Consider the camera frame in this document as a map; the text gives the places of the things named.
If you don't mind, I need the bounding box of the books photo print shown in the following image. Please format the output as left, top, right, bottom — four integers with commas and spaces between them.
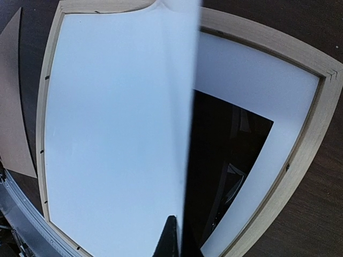
44, 1, 200, 256

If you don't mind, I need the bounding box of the white mat board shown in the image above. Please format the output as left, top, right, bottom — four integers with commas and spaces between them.
195, 32, 319, 256

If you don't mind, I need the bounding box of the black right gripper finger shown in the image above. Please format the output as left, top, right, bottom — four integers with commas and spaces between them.
153, 215, 179, 257

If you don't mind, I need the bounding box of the brown backing board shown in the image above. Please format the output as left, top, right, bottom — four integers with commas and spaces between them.
1, 9, 37, 178

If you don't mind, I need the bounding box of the aluminium front rail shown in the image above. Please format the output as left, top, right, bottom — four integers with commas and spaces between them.
1, 170, 83, 256

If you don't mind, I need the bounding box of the light wooden picture frame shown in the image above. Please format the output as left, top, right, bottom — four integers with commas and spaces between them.
36, 1, 342, 256

